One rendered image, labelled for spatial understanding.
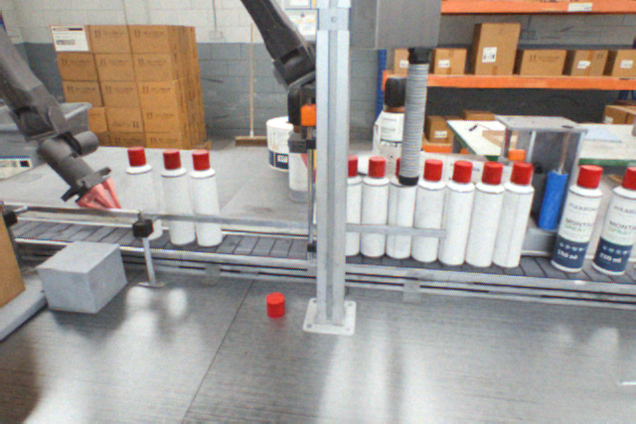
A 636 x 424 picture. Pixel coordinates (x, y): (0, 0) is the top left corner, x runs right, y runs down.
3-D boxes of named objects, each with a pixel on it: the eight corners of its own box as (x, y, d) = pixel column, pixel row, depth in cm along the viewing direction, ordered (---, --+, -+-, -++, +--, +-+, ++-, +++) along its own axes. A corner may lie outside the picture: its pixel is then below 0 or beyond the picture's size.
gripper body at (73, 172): (114, 171, 88) (89, 146, 87) (83, 187, 79) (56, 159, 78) (97, 188, 91) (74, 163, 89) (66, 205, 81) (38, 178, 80)
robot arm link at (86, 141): (11, 116, 79) (46, 107, 78) (53, 107, 90) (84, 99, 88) (38, 172, 83) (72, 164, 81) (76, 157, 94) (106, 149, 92)
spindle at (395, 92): (403, 158, 139) (410, 74, 129) (405, 166, 131) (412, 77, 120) (379, 157, 140) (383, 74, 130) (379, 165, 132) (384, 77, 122)
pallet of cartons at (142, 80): (213, 148, 479) (200, 26, 429) (191, 170, 403) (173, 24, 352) (115, 148, 481) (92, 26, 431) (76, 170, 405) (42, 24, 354)
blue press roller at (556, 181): (547, 240, 82) (564, 166, 76) (554, 248, 79) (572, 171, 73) (531, 239, 82) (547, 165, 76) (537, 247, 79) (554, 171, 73)
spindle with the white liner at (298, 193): (322, 191, 113) (323, 85, 102) (318, 204, 105) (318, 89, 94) (292, 190, 114) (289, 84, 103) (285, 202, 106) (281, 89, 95)
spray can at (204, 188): (226, 237, 87) (217, 148, 80) (217, 248, 83) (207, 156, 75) (204, 235, 88) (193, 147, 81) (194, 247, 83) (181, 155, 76)
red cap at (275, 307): (272, 304, 74) (271, 289, 72) (288, 309, 72) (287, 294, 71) (262, 315, 71) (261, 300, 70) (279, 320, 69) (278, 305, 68)
